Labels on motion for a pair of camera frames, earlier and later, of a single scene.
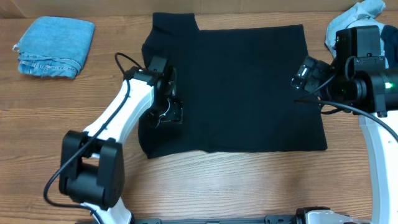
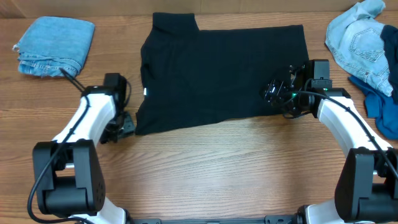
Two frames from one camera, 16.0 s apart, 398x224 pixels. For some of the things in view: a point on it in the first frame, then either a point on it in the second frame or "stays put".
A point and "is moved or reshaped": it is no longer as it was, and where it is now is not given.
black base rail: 269,219 stays put
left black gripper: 173,112 → 123,125
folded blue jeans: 55,47 stays put
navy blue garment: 389,37 stays put
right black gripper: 301,74 → 273,91
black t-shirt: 237,89 is moved or reshaped
